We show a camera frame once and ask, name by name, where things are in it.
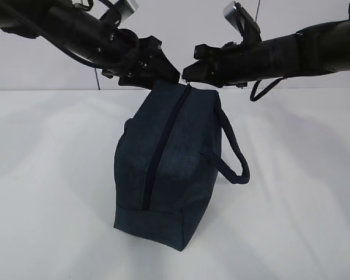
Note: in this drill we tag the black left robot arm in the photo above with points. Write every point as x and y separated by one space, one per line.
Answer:
98 43

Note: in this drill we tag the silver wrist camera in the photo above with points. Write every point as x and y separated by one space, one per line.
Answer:
119 11
242 21

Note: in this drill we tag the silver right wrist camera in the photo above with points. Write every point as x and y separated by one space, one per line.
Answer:
242 21

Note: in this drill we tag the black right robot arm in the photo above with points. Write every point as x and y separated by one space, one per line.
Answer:
317 50

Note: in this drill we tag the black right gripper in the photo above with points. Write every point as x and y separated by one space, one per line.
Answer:
218 67

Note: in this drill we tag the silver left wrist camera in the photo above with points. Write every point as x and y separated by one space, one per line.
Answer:
119 11

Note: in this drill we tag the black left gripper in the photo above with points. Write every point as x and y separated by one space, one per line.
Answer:
130 55

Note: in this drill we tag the navy blue lunch bag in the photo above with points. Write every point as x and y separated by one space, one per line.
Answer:
167 161

